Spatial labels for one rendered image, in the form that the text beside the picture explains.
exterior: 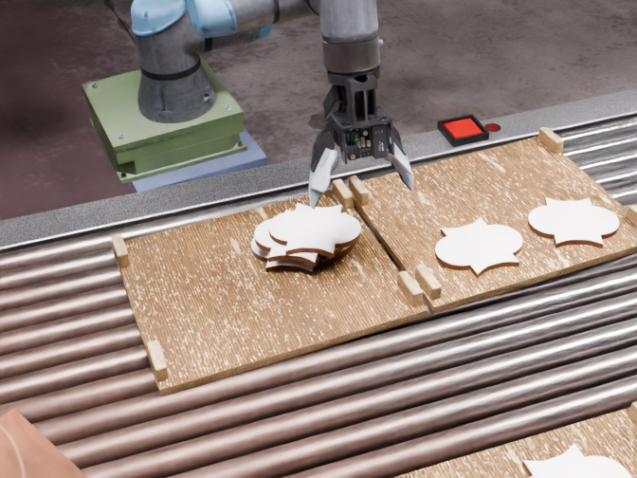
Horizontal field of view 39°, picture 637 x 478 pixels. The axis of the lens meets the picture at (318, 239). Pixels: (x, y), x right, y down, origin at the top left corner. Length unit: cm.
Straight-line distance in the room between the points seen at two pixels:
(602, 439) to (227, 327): 54
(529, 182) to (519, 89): 225
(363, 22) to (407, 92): 264
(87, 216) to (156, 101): 28
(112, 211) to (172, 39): 34
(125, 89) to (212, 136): 23
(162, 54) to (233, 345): 64
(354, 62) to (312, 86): 268
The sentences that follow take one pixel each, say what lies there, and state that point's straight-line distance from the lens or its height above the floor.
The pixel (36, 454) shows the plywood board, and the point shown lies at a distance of 111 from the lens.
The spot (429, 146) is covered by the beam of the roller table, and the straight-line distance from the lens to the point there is 177.
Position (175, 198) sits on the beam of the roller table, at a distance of 166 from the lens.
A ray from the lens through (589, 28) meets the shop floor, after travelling 446.
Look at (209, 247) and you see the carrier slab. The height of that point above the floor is 94.
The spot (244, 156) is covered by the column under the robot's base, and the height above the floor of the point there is 87.
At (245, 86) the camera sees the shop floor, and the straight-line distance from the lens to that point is 391.
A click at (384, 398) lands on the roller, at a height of 92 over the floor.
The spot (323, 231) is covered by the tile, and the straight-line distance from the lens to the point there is 142.
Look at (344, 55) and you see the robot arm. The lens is 120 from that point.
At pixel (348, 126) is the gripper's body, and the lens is 121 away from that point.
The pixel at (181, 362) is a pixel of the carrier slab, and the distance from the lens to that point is 131.
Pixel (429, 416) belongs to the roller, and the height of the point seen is 92.
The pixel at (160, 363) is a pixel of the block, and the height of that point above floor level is 96.
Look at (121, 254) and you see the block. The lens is 148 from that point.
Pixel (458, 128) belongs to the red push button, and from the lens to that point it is 180.
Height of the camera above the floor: 186
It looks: 38 degrees down
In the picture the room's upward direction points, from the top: 2 degrees counter-clockwise
